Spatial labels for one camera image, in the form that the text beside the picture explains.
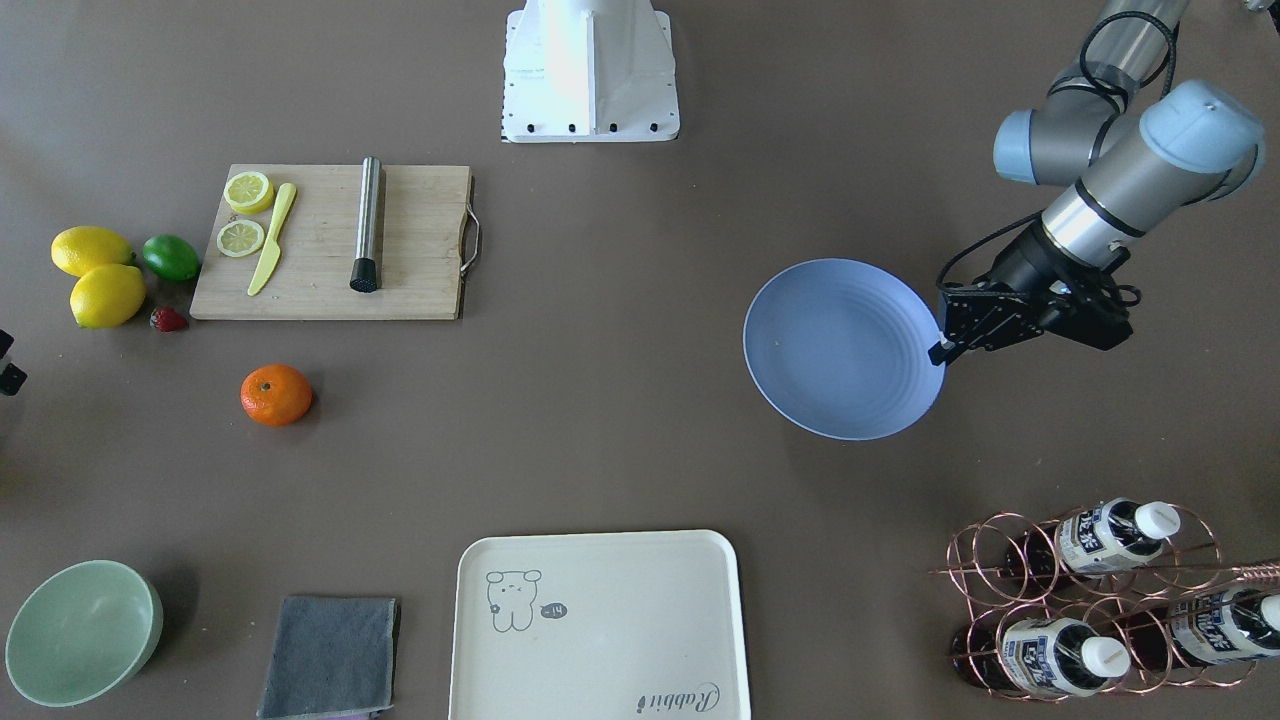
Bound red strawberry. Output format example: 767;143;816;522
148;306;189;333

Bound wooden cutting board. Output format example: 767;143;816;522
189;163;477;320

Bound copper wire bottle rack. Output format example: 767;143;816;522
941;502;1277;703

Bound grey folded cloth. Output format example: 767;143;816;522
256;594;401;719

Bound green lime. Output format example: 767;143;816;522
141;234;201;282

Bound tea bottle front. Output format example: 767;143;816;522
950;618;1132;700

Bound tea bottle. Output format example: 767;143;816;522
1119;587;1279;670
1004;498;1181;591
950;618;1132;700

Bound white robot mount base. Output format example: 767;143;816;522
500;1;681;143

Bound lemon half lower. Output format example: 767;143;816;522
215;219;266;258

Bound steel muddler black tip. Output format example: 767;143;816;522
349;156;384;293

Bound yellow lemon outer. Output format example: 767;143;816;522
50;225;134;278

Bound tea bottle back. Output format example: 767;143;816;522
1004;498;1181;591
1119;587;1279;670

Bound cream rabbit tray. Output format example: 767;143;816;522
449;529;753;719

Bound mint green bowl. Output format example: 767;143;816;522
4;560;164;708

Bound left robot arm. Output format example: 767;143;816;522
929;1;1265;365

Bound lemon half upper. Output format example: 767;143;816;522
221;170;275;215

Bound yellow lemon near strawberry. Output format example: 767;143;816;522
69;264;146;329

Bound yellow plastic knife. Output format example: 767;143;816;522
246;182;297;297

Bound lemon half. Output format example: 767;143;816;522
215;219;266;258
221;170;275;215

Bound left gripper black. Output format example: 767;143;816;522
928;222;1137;366

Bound orange mandarin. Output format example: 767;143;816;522
239;363;314;427

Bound blue plate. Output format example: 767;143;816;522
742;258;945;441

